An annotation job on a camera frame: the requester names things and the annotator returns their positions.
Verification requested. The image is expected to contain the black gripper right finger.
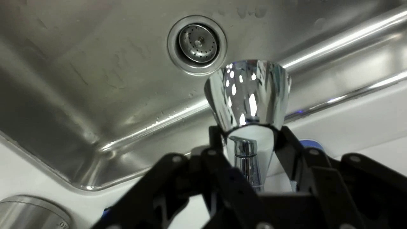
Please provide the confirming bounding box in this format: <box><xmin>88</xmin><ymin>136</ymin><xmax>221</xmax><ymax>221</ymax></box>
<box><xmin>273</xmin><ymin>124</ymin><xmax>407</xmax><ymax>229</ymax></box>

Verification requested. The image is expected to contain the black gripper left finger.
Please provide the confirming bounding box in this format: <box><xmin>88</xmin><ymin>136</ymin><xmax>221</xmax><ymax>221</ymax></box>
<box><xmin>91</xmin><ymin>124</ymin><xmax>273</xmax><ymax>229</ymax></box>

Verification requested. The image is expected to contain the chrome sink faucet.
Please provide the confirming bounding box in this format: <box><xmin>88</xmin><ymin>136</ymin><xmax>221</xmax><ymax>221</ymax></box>
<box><xmin>204</xmin><ymin>58</ymin><xmax>294</xmax><ymax>196</ymax></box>

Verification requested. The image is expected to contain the stainless steel sink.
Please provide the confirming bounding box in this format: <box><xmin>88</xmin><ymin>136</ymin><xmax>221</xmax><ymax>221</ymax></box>
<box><xmin>0</xmin><ymin>0</ymin><xmax>407</xmax><ymax>192</ymax></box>

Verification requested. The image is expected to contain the metal sink drain strainer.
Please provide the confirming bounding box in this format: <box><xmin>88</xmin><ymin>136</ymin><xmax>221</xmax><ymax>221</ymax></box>
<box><xmin>166</xmin><ymin>14</ymin><xmax>229</xmax><ymax>77</ymax></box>

